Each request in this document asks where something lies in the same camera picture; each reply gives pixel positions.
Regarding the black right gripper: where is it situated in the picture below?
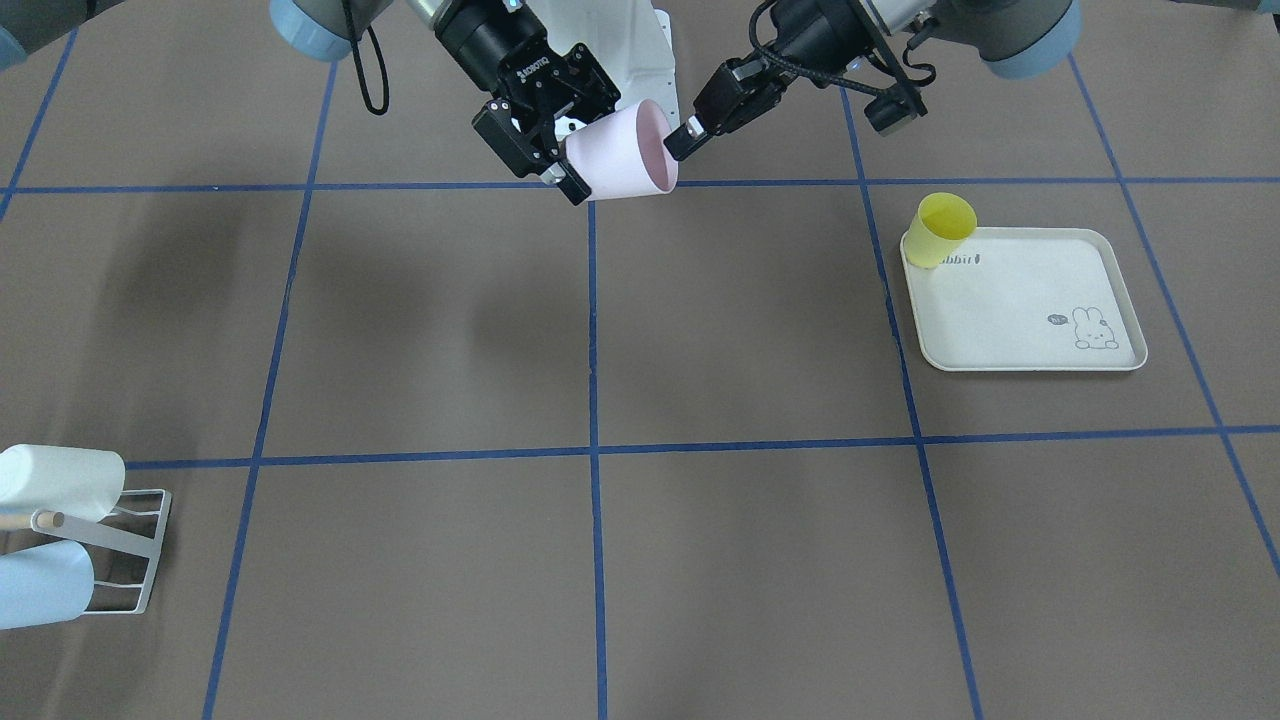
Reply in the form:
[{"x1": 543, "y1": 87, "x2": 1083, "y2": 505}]
[{"x1": 431, "y1": 1, "x2": 621, "y2": 206}]

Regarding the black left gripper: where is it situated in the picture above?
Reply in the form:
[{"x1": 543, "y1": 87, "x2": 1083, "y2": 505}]
[{"x1": 663, "y1": 1, "x2": 929, "y2": 161}]

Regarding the pink plastic cup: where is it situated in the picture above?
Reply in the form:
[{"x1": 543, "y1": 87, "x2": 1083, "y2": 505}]
[{"x1": 564, "y1": 99, "x2": 678, "y2": 201}]

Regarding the pale green plastic cup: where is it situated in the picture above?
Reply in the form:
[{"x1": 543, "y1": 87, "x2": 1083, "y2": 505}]
[{"x1": 1, "y1": 445, "x2": 125, "y2": 521}]

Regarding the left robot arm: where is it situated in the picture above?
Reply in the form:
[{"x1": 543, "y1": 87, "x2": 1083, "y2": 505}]
[{"x1": 664, "y1": 1, "x2": 1083, "y2": 161}]

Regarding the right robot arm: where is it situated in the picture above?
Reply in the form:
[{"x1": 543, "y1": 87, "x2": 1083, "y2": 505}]
[{"x1": 268, "y1": 1, "x2": 621, "y2": 205}]

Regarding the yellow plastic cup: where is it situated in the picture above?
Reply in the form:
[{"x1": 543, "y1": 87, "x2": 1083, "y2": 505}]
[{"x1": 902, "y1": 192, "x2": 977, "y2": 269}]

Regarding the cream rabbit serving tray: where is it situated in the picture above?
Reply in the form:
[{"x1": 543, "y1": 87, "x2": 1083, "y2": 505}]
[{"x1": 901, "y1": 227, "x2": 1149, "y2": 372}]

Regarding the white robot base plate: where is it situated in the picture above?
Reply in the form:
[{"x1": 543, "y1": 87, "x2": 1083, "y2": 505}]
[{"x1": 591, "y1": 1, "x2": 681, "y2": 135}]

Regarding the white wire cup rack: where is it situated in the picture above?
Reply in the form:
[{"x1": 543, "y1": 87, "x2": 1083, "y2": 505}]
[{"x1": 3, "y1": 489, "x2": 173, "y2": 616}]

